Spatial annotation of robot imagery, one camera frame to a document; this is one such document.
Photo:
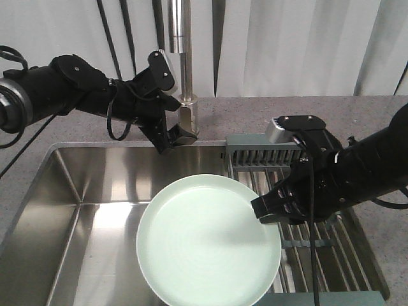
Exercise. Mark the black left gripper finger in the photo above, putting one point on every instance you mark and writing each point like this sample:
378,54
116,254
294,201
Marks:
180,137
169,103

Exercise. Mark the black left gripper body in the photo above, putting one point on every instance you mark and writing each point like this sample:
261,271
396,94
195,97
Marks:
140,102

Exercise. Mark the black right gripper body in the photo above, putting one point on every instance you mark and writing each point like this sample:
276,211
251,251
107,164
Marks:
314,190

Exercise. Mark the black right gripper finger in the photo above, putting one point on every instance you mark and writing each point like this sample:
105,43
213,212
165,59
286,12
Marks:
266,205
272,219

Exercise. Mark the light green round plate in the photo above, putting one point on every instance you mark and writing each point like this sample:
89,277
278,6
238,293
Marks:
199,243

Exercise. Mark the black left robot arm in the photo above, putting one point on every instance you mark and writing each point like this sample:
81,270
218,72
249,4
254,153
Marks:
31,94

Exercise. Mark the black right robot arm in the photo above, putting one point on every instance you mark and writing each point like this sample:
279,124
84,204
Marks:
376,165

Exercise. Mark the green metal dish rack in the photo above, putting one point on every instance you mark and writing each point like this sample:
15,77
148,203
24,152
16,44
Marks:
345,264

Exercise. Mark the white pleated curtain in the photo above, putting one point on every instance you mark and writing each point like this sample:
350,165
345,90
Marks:
239,48

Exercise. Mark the chrome kitchen faucet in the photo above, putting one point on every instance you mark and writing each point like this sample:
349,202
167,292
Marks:
179,28

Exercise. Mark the stainless steel sink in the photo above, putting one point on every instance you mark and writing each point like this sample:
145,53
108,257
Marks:
75,240

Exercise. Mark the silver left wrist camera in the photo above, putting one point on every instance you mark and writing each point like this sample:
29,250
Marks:
160,70

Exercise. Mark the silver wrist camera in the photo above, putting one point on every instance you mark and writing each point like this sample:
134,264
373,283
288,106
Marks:
281,129
160,70

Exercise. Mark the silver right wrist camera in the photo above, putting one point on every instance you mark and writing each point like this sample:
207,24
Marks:
281,129

